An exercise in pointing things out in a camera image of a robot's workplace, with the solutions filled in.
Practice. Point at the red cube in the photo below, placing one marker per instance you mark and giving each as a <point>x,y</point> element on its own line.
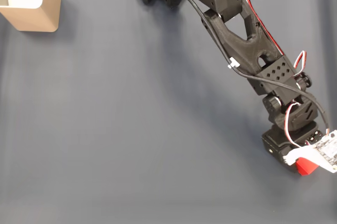
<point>306,168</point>

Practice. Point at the beige open box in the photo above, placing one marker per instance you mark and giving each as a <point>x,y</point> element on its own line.
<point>31,20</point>

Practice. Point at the grey table mat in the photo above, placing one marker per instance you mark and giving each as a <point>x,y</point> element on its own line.
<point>105,129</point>

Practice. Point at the white camera board with mount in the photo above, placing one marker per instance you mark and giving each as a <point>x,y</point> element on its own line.
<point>326,153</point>

